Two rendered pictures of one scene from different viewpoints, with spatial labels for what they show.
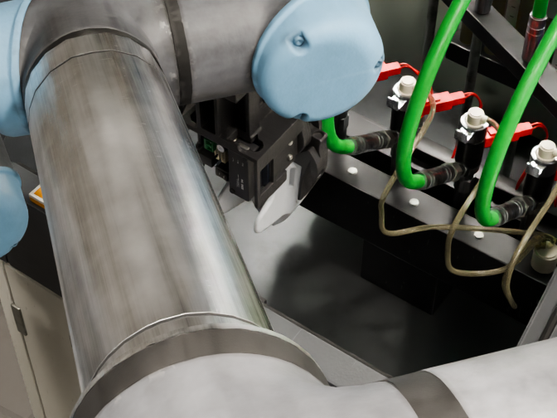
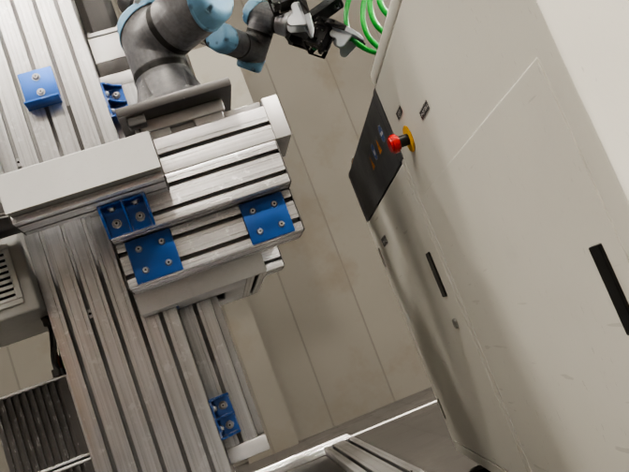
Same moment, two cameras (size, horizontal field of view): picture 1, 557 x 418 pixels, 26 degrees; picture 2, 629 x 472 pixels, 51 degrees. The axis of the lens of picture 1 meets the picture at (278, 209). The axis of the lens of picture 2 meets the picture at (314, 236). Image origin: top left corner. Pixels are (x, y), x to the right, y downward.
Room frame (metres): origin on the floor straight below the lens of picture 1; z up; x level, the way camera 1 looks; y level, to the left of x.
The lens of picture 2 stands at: (-0.48, -1.06, 0.51)
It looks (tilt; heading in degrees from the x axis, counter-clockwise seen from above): 8 degrees up; 50
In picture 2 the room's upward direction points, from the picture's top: 21 degrees counter-clockwise
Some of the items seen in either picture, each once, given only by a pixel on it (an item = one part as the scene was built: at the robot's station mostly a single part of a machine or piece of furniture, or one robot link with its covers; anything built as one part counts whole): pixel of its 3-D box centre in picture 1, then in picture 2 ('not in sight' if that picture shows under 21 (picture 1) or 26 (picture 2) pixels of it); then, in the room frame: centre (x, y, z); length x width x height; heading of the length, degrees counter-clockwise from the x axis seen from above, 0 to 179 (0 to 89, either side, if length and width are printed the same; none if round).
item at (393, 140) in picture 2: not in sight; (399, 141); (0.47, -0.27, 0.80); 0.05 x 0.04 x 0.05; 55
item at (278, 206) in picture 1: (273, 205); (299, 20); (0.63, 0.00, 1.25); 0.06 x 0.03 x 0.09; 145
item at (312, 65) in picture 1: (272, 22); not in sight; (0.54, 0.00, 1.51); 0.11 x 0.11 x 0.08; 16
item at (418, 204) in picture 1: (423, 228); not in sight; (0.89, -0.17, 0.91); 0.34 x 0.10 x 0.15; 55
